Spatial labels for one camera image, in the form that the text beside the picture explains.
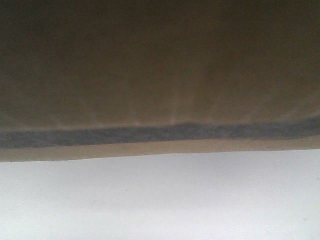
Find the brown EcoFlow cardboard box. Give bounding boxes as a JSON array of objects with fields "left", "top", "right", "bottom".
[{"left": 0, "top": 0, "right": 320, "bottom": 163}]

